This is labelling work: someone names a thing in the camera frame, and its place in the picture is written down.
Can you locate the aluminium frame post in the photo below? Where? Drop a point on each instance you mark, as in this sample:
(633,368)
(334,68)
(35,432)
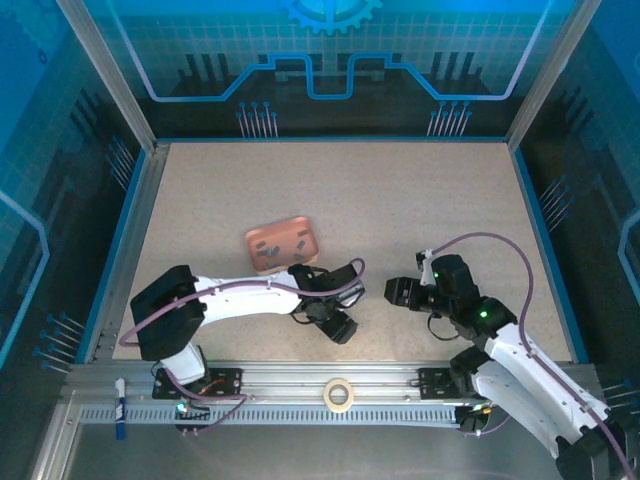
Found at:
(115,85)
(545,85)

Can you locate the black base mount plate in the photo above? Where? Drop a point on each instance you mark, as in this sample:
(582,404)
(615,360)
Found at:
(225,382)
(435,382)

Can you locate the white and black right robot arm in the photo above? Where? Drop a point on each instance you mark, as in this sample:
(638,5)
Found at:
(525,380)

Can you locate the blue white marker pen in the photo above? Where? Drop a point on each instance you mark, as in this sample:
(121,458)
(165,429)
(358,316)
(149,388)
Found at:
(120,415)

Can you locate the small black controller board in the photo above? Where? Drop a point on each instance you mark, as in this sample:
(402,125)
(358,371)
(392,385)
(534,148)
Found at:
(192,417)
(470,422)

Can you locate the aluminium side frame rail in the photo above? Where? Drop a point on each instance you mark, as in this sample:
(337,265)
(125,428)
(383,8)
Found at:
(135,225)

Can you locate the beige tape roll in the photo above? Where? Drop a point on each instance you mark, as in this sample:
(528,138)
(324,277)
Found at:
(327,395)

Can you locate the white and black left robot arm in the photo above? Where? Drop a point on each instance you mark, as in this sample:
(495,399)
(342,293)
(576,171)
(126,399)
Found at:
(250,300)

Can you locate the pink plastic tray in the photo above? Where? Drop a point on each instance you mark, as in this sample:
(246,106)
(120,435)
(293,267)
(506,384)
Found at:
(282,232)

